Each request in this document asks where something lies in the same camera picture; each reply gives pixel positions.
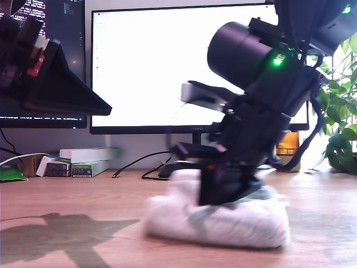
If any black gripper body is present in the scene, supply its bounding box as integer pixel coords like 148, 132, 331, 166
170, 102, 291, 180

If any white fluffy tea towel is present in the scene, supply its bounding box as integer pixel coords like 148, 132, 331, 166
143, 169, 290, 249

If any monitor with dark terminal screen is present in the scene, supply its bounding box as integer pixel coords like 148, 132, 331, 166
0, 0, 88, 130

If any amber bottle with pale base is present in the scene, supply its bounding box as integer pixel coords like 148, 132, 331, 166
275, 132, 302, 173

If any long white box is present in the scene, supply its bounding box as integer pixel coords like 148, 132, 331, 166
59, 147, 121, 164

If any small dark box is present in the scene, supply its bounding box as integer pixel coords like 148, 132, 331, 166
45, 162, 71, 178

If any brown cardboard box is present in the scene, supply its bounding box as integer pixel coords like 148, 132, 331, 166
21, 155, 42, 178

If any green label box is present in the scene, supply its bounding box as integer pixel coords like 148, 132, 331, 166
71, 160, 110, 179

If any black monitor with bright screen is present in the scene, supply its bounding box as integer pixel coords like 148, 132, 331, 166
89, 2, 310, 179

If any green leafy houseplant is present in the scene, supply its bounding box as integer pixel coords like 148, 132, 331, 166
306, 33, 357, 175

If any green packet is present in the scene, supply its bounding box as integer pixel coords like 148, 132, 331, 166
0, 164, 28, 182

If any white cable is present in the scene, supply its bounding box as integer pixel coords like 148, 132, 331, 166
0, 152, 50, 167

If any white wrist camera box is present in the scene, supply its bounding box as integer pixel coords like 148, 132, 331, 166
181, 80, 227, 112

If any black usb cable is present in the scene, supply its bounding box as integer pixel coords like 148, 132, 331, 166
111, 151, 179, 181

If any thin dark cable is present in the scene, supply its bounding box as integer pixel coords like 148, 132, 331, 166
0, 216, 42, 222

